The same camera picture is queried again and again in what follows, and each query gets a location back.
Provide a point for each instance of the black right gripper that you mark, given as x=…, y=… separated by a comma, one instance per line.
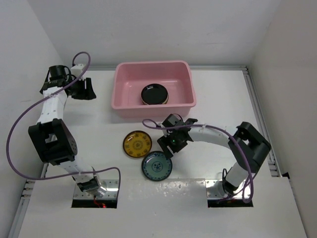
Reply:
x=162, y=142

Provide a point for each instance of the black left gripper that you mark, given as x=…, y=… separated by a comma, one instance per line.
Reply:
x=86, y=93

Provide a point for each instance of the yellow patterned plate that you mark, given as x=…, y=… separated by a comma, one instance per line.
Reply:
x=137, y=144

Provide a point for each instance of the blue floral plate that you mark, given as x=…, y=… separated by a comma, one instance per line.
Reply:
x=156, y=166

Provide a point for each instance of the black plate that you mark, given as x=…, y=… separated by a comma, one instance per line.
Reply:
x=154, y=94

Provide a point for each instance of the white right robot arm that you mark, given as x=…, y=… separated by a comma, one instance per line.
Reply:
x=247, y=145

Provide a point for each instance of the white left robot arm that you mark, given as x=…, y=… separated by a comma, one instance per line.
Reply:
x=51, y=138

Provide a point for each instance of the pink plastic bin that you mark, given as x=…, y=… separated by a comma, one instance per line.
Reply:
x=131, y=77

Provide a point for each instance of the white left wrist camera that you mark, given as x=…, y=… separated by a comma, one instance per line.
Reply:
x=77, y=69

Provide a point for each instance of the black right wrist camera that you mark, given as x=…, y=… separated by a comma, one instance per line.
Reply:
x=172, y=122

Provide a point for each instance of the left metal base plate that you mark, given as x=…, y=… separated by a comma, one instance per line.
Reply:
x=107, y=191

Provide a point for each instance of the metal base plate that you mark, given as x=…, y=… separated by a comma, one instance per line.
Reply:
x=107, y=191
x=215, y=191

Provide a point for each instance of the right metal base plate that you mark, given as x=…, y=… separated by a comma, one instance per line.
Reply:
x=215, y=191

